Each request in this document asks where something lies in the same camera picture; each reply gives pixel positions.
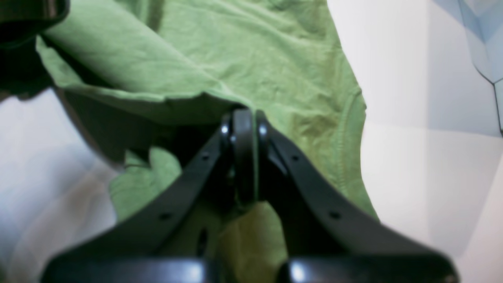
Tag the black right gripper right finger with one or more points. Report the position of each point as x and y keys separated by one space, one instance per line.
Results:
x=329 y=239

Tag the olive green t-shirt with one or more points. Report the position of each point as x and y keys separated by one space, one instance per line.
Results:
x=145 y=76

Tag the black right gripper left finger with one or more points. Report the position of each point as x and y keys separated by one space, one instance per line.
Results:
x=169 y=240

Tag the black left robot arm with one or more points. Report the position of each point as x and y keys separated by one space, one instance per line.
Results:
x=22 y=73

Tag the white panel at table corner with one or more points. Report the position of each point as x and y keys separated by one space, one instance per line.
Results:
x=465 y=66

